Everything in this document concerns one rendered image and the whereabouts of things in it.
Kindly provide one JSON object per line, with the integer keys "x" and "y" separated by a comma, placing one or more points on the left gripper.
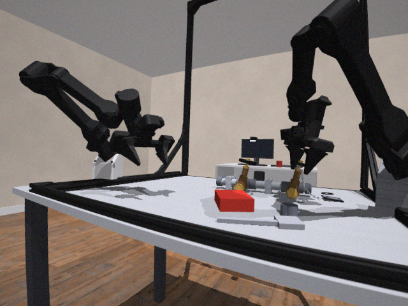
{"x": 321, "y": 146}

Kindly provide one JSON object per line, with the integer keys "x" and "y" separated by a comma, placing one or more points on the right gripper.
{"x": 121, "y": 143}

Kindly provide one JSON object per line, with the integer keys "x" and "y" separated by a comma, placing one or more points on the red block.
{"x": 233, "y": 201}

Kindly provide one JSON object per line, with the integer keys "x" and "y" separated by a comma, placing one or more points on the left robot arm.
{"x": 339, "y": 31}

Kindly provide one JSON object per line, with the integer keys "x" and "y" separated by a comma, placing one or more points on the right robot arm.
{"x": 40, "y": 78}

